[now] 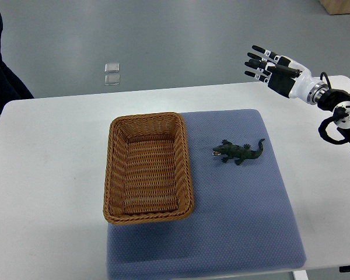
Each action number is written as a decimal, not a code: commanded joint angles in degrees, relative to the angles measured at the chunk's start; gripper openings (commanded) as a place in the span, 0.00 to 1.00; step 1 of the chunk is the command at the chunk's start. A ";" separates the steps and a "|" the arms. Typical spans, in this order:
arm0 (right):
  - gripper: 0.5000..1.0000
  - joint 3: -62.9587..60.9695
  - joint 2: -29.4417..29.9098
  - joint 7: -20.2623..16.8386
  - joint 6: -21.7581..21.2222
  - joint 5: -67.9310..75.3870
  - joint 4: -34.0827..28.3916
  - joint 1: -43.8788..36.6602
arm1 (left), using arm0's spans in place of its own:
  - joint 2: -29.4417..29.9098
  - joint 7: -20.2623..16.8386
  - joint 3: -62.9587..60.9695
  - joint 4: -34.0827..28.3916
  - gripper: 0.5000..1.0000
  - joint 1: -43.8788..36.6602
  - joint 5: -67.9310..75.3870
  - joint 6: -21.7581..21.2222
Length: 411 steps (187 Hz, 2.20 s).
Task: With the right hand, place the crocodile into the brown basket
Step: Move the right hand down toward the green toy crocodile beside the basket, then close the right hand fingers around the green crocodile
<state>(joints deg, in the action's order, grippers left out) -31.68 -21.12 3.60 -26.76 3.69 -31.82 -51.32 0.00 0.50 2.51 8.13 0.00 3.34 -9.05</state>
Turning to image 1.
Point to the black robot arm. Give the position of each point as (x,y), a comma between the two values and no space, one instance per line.
(337,102)

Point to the brown wicker basket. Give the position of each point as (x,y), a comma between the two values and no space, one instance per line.
(148,176)

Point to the wooden box corner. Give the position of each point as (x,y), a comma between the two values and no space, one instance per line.
(336,7)

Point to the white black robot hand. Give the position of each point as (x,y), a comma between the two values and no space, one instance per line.
(284,75)

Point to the blue textured mat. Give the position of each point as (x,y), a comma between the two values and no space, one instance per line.
(242,220)

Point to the lower metal floor plate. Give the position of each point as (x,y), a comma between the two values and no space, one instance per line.
(112,79)

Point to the metal floor plate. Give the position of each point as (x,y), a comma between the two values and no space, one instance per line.
(112,67)
(112,79)

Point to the dark green toy crocodile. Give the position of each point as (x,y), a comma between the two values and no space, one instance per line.
(240,153)

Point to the upper metal floor plate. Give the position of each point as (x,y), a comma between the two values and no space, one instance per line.
(112,67)

